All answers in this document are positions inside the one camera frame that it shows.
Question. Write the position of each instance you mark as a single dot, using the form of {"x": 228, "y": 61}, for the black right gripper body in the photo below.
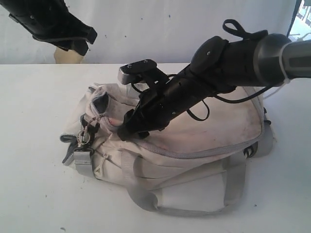
{"x": 175, "y": 97}

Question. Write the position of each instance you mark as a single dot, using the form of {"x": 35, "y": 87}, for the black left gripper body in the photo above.
{"x": 51, "y": 22}

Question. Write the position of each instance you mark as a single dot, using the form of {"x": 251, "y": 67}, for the zipper pull with metal ring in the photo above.
{"x": 89, "y": 128}

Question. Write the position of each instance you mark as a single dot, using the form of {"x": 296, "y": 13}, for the white fabric duffel bag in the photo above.
{"x": 191, "y": 168}

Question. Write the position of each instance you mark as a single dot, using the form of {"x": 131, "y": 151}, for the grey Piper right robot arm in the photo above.
{"x": 218, "y": 67}

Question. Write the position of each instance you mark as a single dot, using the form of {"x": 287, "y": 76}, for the white cable tie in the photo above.
{"x": 286, "y": 78}

